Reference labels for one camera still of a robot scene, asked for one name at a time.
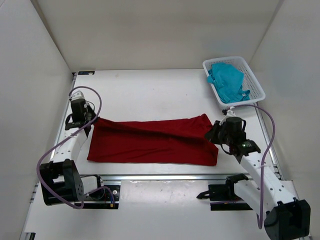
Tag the blue t shirt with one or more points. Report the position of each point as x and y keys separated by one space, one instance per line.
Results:
x=228 y=83

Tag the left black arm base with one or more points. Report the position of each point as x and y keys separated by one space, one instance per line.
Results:
x=100 y=193

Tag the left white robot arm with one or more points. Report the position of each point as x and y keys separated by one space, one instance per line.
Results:
x=61 y=174

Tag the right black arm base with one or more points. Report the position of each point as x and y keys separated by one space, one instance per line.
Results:
x=222 y=196

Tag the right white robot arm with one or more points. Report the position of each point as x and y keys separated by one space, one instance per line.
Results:
x=283 y=216

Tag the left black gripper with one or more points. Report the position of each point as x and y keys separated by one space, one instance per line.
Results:
x=88 y=108

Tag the black table label sticker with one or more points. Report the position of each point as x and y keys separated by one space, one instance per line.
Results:
x=84 y=73

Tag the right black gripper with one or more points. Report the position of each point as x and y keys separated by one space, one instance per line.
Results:
x=211 y=136

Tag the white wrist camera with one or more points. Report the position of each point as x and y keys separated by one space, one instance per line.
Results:
x=78 y=95
x=228 y=112

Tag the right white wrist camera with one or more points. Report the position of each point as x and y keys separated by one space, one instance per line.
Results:
x=228 y=112

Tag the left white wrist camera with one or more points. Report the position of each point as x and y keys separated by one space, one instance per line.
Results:
x=78 y=95

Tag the red t shirt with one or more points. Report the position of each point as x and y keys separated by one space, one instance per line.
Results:
x=176 y=141

